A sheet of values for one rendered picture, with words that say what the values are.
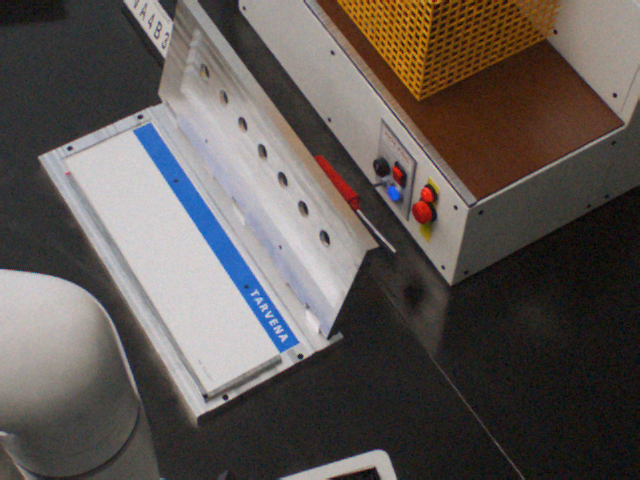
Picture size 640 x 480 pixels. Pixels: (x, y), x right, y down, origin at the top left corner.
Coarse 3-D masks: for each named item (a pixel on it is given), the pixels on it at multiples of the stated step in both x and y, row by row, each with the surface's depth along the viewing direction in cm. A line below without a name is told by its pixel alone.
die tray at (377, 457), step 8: (360, 456) 143; (368, 456) 143; (376, 456) 143; (384, 456) 143; (336, 464) 142; (344, 464) 142; (352, 464) 142; (360, 464) 142; (368, 464) 142; (376, 464) 142; (384, 464) 142; (304, 472) 141; (312, 472) 141; (320, 472) 141; (328, 472) 141; (336, 472) 141; (344, 472) 141; (352, 472) 141; (384, 472) 142; (392, 472) 142
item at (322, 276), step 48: (192, 0) 153; (192, 48) 155; (192, 96) 160; (240, 96) 150; (192, 144) 162; (240, 144) 153; (288, 144) 142; (240, 192) 155; (288, 192) 147; (336, 192) 139; (288, 240) 148; (336, 240) 141; (336, 288) 144
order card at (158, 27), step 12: (132, 0) 177; (144, 0) 175; (156, 0) 172; (132, 12) 178; (144, 12) 175; (156, 12) 173; (144, 24) 176; (156, 24) 173; (168, 24) 171; (156, 36) 174; (168, 36) 172
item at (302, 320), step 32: (128, 128) 166; (160, 128) 166; (64, 160) 163; (192, 160) 163; (64, 192) 160; (224, 192) 161; (224, 224) 158; (96, 256) 157; (256, 256) 155; (128, 288) 152; (288, 288) 153; (288, 320) 150; (160, 352) 148; (288, 352) 148; (320, 352) 149; (192, 384) 146; (256, 384) 146
